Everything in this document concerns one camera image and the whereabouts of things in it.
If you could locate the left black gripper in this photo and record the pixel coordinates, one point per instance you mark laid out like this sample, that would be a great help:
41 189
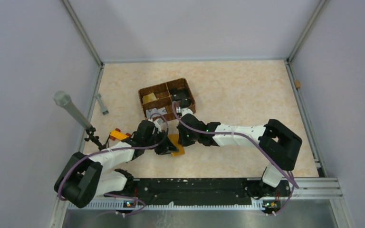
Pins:
166 147

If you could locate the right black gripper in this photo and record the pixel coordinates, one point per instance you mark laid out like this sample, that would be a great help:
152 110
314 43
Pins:
182 140

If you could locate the orange leather card holder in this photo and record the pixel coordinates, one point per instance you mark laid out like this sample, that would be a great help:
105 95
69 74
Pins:
174 138

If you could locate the brown wicker divided basket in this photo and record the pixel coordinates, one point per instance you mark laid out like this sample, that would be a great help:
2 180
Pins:
163 96

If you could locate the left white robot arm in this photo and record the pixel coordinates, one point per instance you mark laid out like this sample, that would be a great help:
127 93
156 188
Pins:
87 176

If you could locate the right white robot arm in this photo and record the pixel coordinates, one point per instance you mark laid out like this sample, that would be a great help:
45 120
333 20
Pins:
279 145

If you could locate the grey card in front compartment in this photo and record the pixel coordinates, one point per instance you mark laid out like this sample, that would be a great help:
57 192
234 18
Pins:
154 111

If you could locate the black card in basket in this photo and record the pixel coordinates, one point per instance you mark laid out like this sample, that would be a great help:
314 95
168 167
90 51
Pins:
181 96

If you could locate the grey plastic tool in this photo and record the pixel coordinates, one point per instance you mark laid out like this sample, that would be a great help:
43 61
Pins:
103 108

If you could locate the black microphone tripod stand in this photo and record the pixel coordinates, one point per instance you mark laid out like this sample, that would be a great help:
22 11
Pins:
91 137

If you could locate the silver microphone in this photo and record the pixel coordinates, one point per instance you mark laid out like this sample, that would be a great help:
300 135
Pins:
63 100

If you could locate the small wooden block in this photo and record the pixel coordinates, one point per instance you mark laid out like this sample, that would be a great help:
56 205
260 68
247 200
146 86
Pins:
297 84

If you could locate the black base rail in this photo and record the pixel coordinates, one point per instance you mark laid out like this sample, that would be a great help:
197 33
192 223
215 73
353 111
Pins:
202 191

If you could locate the white perforated cable tray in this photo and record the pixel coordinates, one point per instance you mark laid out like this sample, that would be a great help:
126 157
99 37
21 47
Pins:
120 205

